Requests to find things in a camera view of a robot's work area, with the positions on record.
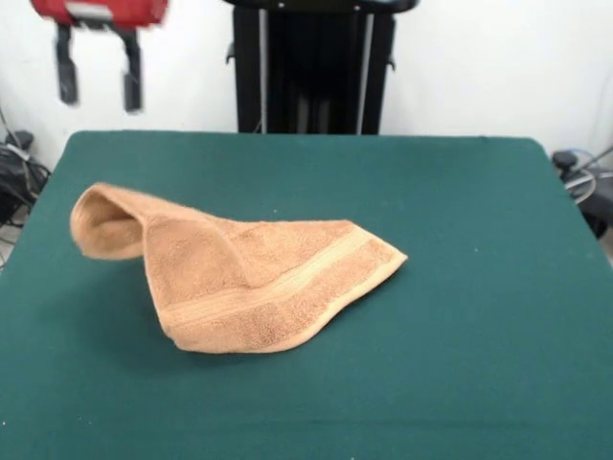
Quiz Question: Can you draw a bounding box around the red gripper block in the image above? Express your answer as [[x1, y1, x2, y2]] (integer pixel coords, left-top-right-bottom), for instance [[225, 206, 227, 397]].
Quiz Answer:
[[31, 0, 168, 114]]

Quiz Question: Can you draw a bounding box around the tan terry towel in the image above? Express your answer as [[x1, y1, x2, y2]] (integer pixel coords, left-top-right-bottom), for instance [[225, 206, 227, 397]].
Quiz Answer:
[[69, 180, 409, 354]]

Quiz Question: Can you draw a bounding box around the dark green table cloth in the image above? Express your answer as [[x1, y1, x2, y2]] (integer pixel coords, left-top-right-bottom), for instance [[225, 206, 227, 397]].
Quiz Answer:
[[0, 129, 613, 460]]

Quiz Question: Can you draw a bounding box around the black cable tangle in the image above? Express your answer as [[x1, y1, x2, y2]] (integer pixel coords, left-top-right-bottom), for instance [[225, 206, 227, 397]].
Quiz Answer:
[[0, 143, 53, 226]]

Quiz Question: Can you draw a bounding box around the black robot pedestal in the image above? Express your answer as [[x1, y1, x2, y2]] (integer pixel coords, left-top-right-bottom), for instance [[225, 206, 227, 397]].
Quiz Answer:
[[222, 0, 422, 135]]

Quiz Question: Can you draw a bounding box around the grey cable loop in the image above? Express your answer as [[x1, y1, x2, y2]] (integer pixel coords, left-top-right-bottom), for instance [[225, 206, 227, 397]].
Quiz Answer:
[[564, 167, 600, 202]]

